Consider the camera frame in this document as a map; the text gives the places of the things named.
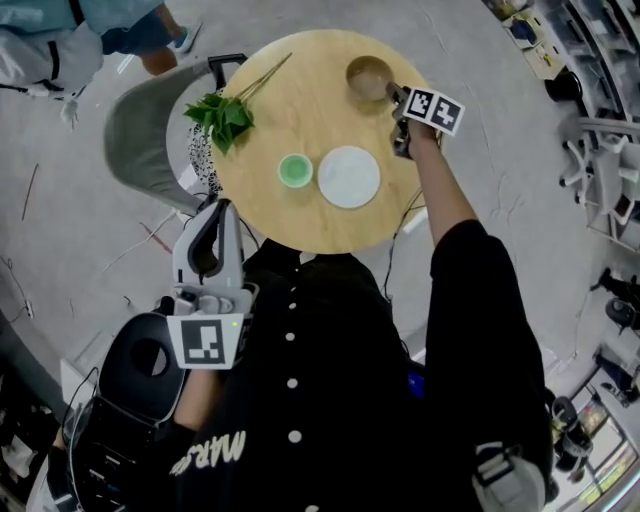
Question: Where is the grey shell chair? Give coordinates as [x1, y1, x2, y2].
[103, 53, 249, 217]

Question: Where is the person's left forearm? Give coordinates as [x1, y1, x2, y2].
[174, 367, 229, 432]

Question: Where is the thin red stick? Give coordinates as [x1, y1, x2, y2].
[139, 221, 174, 255]

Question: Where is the black waste bin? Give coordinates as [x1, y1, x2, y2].
[544, 69, 584, 104]

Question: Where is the green cup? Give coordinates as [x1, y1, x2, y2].
[277, 152, 315, 190]

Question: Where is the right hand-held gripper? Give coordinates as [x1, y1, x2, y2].
[385, 81, 466, 161]

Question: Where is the small open storage box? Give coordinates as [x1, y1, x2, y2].
[522, 39, 564, 81]
[502, 9, 542, 50]

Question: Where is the white metal storage shelf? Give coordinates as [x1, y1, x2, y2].
[544, 0, 640, 121]

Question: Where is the person's black buttoned shirt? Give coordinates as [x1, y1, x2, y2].
[129, 219, 556, 512]

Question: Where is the round wooden table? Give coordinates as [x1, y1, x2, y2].
[212, 28, 444, 255]

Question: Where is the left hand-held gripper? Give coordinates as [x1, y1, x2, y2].
[166, 198, 260, 370]

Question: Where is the white office chair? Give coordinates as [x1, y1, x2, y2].
[557, 117, 640, 246]

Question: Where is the black hard-shell backpack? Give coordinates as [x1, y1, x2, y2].
[59, 312, 187, 512]

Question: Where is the green leafy plant sprig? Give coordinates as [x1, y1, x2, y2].
[183, 52, 294, 156]

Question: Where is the person's right forearm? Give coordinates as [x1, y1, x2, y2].
[407, 122, 482, 249]

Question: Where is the white plate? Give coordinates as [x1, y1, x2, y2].
[317, 145, 382, 210]

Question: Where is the brown bowl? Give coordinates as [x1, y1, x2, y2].
[345, 55, 396, 104]

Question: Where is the black-white patterned seat cushion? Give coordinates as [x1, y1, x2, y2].
[187, 119, 224, 196]

